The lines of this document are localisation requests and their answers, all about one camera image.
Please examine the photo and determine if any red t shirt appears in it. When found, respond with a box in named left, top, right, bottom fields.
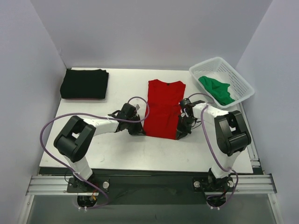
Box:
left=143, top=79, right=185, bottom=140

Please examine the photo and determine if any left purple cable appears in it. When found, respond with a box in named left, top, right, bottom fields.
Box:
left=40, top=96, right=150, bottom=208

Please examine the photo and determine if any folded black t shirt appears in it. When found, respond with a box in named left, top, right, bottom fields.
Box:
left=60, top=69, right=109, bottom=100

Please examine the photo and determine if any white plastic basket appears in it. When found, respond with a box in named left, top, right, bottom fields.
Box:
left=189, top=57, right=255, bottom=109

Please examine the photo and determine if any green t shirt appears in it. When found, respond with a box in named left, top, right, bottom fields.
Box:
left=199, top=76, right=235, bottom=105

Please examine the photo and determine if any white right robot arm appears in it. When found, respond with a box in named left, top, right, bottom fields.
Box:
left=176, top=98, right=251, bottom=190

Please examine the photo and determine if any aluminium frame rail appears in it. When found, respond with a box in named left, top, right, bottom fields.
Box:
left=26, top=175, right=277, bottom=196

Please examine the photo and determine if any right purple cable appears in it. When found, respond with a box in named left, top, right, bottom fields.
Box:
left=186, top=93, right=239, bottom=208

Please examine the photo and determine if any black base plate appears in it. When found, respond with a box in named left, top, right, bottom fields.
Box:
left=64, top=170, right=239, bottom=209

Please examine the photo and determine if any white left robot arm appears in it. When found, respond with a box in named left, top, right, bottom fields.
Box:
left=54, top=103, right=145, bottom=192

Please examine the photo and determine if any purple cable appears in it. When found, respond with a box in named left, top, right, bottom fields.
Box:
left=40, top=96, right=150, bottom=208
left=186, top=93, right=239, bottom=208

